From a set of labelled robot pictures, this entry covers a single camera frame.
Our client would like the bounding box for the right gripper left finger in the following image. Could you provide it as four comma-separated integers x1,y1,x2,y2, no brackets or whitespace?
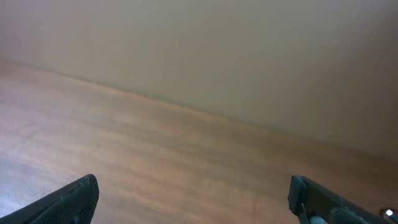
1,174,100,224

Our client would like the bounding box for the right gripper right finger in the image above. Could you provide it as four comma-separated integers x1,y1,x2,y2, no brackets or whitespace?
288,175,394,224

